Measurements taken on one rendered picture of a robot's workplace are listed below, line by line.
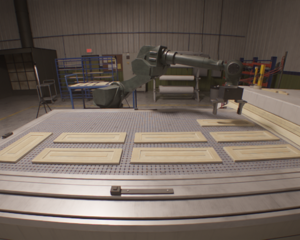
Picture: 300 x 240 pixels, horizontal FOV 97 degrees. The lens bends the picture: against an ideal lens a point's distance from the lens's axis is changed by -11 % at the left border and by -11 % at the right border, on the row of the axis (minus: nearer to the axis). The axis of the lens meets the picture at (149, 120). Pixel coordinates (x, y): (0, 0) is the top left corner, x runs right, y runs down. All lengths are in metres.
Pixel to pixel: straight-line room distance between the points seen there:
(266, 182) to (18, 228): 1.50
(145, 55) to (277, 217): 1.95
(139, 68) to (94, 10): 8.03
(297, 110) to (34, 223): 2.23
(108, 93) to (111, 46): 6.90
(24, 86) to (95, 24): 5.52
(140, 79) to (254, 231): 2.21
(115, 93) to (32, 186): 1.86
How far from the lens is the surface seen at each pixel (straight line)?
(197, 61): 1.86
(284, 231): 1.34
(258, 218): 1.00
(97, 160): 1.14
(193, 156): 1.17
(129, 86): 2.60
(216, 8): 10.18
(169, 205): 0.88
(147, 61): 2.05
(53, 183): 1.09
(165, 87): 6.31
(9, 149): 1.68
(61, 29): 10.39
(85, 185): 0.99
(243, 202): 1.00
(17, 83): 11.40
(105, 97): 2.49
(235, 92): 1.82
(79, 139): 1.50
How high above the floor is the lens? 1.53
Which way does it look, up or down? 21 degrees down
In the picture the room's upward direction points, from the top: straight up
